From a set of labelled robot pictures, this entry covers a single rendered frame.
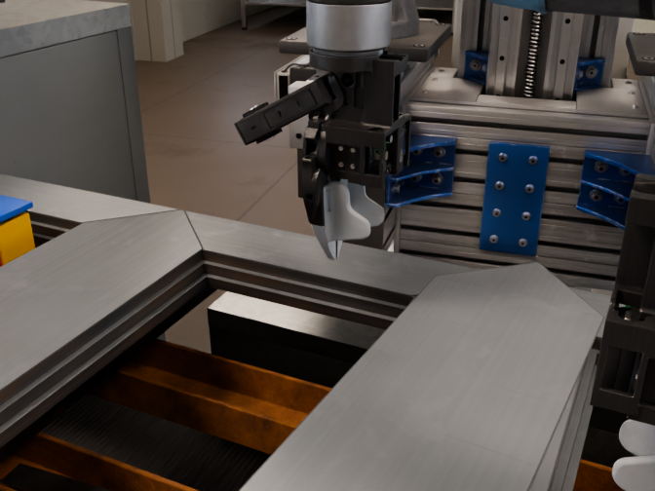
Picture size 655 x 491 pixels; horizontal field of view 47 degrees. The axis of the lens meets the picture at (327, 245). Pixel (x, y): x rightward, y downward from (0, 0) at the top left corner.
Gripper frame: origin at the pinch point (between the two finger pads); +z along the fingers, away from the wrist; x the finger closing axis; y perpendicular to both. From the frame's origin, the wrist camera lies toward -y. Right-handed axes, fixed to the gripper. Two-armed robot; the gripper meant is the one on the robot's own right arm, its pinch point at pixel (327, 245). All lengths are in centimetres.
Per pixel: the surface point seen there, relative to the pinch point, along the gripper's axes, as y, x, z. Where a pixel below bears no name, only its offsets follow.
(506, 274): 16.2, 12.1, 5.4
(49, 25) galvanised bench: -64, 30, -13
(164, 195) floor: -169, 187, 91
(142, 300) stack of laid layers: -17.9, -8.2, 6.7
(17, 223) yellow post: -41.2, -2.6, 4.3
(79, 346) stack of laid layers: -17.9, -17.9, 6.7
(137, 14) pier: -358, 415, 55
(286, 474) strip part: 8.9, -26.0, 5.5
